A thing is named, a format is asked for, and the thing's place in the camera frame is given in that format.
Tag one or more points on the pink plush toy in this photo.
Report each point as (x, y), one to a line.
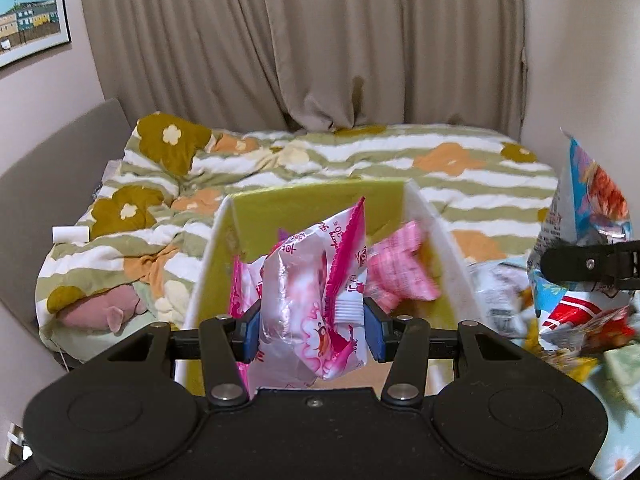
(100, 307)

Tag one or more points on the beige curtain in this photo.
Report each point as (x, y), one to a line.
(300, 35)

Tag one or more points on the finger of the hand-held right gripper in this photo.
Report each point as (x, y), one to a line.
(580, 264)

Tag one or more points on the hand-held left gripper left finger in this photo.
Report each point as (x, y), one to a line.
(253, 331)

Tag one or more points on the pink white snack packet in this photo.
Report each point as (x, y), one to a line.
(300, 300)
(242, 285)

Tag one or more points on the pile of snack packets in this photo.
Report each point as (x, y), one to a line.
(500, 300)

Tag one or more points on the framed houses picture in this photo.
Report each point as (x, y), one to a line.
(30, 10)

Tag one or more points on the grey bed headboard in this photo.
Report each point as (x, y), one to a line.
(50, 160)

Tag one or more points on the floral striped blanket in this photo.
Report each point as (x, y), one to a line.
(350, 160)

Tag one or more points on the pink checkered snack packet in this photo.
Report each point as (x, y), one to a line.
(405, 270)

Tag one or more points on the blue daisy tablecloth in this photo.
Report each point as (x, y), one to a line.
(620, 455)

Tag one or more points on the blue snack bag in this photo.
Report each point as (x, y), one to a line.
(582, 200)

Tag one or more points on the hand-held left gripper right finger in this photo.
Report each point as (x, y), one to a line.
(375, 336)

